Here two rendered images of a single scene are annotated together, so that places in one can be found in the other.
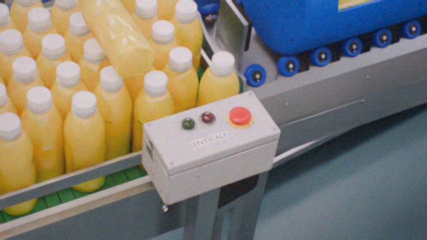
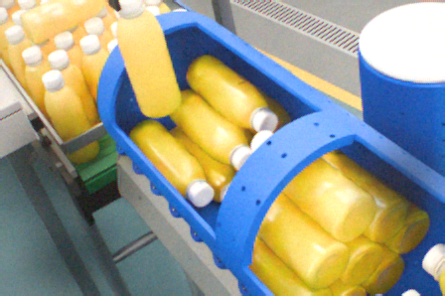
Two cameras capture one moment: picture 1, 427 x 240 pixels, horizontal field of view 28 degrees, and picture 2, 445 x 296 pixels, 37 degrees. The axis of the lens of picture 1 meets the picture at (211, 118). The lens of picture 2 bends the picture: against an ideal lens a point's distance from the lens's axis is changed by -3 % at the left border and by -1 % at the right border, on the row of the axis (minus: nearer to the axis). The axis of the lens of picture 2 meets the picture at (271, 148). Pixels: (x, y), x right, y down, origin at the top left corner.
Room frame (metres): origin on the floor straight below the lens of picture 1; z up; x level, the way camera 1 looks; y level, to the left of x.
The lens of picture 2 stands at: (1.53, -1.08, 1.79)
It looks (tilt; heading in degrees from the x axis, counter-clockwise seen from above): 41 degrees down; 94
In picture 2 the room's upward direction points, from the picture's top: 11 degrees counter-clockwise
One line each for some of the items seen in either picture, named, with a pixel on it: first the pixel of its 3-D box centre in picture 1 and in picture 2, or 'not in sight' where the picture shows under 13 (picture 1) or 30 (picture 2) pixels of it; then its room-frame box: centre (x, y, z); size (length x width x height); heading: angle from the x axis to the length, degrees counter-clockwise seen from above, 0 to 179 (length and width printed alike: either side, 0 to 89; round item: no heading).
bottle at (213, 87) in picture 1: (217, 103); (70, 119); (1.05, -0.01, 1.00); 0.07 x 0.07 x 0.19
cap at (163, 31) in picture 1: (163, 31); (89, 43); (1.11, 0.11, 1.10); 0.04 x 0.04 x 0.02
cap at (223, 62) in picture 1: (223, 62); (52, 78); (1.05, -0.01, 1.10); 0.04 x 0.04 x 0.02
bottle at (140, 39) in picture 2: not in sight; (146, 59); (1.30, -0.20, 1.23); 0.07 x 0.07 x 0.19
